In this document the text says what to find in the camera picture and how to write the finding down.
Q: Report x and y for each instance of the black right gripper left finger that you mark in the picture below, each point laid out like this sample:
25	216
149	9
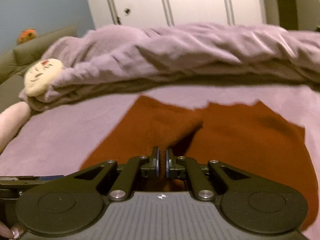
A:
134	175

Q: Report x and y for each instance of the lilac bed sheet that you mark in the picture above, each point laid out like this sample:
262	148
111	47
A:
59	140

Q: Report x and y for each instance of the dark door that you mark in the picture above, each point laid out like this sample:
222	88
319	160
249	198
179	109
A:
288	18

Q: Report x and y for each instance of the cream face plush pillow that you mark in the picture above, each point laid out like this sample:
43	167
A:
40	75

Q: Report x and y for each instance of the pink plush toy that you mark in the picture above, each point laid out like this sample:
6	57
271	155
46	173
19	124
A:
12	119

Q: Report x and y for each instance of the lilac crumpled duvet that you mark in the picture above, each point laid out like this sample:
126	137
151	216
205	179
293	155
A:
120	59

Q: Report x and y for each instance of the person's hand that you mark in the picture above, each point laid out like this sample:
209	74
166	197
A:
15	232

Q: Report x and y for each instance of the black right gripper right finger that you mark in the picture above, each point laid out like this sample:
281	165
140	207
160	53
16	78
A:
188	170

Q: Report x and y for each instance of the green upholstered headboard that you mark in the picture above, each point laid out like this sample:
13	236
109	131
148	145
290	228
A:
16	61

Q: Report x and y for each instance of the white wardrobe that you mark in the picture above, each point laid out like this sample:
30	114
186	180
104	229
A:
155	13

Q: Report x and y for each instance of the orange plush toy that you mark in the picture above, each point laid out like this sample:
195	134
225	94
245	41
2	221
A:
27	35

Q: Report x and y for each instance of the rust brown knit cardigan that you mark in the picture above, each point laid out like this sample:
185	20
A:
253	138

